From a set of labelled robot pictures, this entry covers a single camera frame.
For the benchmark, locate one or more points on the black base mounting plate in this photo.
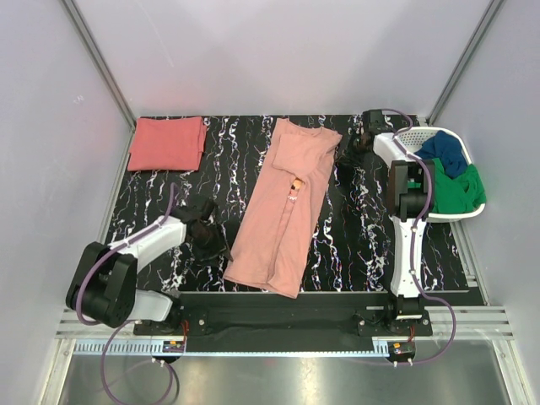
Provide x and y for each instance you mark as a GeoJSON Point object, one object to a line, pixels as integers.
{"type": "Point", "coordinates": [312, 317]}

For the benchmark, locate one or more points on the blue t shirt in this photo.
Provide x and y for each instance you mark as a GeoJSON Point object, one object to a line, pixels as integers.
{"type": "Point", "coordinates": [448, 150]}

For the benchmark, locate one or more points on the white plastic laundry basket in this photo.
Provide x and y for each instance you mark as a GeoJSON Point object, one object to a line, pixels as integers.
{"type": "Point", "coordinates": [422, 135]}

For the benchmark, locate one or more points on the folded red t shirt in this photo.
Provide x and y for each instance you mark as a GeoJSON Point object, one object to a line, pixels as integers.
{"type": "Point", "coordinates": [167, 144]}

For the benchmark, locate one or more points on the white slotted cable duct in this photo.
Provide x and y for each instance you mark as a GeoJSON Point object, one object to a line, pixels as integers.
{"type": "Point", "coordinates": [362, 348]}

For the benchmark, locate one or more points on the pink t shirt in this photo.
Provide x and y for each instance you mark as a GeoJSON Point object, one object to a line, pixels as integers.
{"type": "Point", "coordinates": [271, 248]}

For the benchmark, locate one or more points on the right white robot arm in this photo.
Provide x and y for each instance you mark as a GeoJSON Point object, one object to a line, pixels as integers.
{"type": "Point", "coordinates": [410, 191]}

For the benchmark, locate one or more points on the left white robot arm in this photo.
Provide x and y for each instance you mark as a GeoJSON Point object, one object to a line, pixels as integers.
{"type": "Point", "coordinates": [104, 286]}

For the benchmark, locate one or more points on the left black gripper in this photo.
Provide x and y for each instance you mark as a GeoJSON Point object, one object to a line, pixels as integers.
{"type": "Point", "coordinates": [219, 246]}

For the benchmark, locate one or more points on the green t shirt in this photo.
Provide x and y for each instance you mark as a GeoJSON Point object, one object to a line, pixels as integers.
{"type": "Point", "coordinates": [463, 194]}

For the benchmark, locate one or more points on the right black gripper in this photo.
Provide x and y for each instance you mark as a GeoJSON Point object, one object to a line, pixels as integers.
{"type": "Point", "coordinates": [349, 153]}

